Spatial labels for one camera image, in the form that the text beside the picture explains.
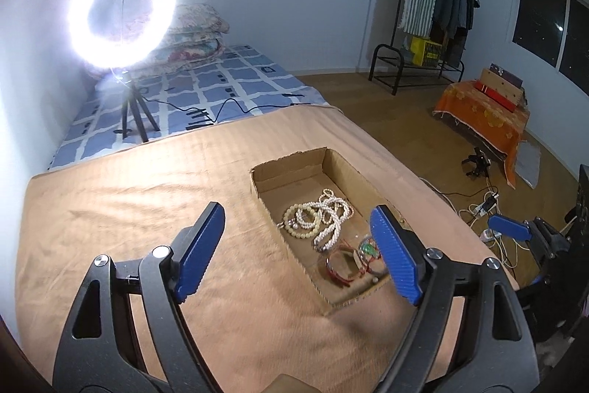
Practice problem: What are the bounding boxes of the green jade pendant red cord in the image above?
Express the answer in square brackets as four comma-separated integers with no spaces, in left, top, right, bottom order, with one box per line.
[353,235,384,263]

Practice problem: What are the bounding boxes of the brown leather strap watch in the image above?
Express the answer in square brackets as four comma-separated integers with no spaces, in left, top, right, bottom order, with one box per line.
[324,237,388,287]

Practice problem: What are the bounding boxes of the twisted pearl necklace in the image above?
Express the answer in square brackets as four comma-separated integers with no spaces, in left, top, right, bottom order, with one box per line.
[293,187,355,253]

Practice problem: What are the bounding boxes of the white power strip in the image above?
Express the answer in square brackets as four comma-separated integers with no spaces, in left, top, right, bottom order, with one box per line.
[473,192,499,217]

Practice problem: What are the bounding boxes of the black clamp on floor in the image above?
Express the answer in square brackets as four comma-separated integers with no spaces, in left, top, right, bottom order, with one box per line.
[461,147,491,179]

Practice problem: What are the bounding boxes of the grey floor mat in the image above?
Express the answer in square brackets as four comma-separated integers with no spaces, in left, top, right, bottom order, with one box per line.
[515,141,541,189]

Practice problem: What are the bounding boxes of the orange floral covered table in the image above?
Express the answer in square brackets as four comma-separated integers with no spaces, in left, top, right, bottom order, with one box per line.
[433,81,530,189]

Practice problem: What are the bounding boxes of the boxes on orange table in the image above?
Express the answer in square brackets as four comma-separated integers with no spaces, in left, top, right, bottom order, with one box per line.
[474,64,524,112]

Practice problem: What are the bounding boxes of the tan blanket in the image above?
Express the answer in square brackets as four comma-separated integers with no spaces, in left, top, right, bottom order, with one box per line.
[16,106,489,392]

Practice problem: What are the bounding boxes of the open cardboard box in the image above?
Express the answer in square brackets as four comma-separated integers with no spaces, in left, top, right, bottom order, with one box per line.
[251,147,409,315]

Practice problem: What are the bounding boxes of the dark window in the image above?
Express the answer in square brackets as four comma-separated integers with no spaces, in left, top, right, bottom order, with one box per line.
[512,0,588,92]

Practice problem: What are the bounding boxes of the black clothes rack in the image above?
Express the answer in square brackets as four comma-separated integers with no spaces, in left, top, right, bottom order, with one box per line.
[368,0,480,95]

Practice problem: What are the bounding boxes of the dark hanging clothes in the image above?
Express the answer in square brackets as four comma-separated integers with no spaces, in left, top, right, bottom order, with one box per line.
[429,0,480,68]

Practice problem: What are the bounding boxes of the black tripod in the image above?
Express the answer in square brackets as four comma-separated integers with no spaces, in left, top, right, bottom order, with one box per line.
[113,70,160,144]

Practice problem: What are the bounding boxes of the blue white checkered bedsheet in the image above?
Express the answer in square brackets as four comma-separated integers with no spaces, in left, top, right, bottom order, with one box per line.
[49,45,328,169]

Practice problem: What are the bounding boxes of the stack of floral quilts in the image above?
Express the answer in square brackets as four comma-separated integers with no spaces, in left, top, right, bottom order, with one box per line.
[124,3,230,79]

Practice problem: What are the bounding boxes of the black cable on bed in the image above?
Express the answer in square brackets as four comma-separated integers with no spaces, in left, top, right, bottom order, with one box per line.
[138,91,305,132]

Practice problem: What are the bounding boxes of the bright ring light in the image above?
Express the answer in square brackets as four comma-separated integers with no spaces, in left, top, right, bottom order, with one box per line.
[65,0,177,69]

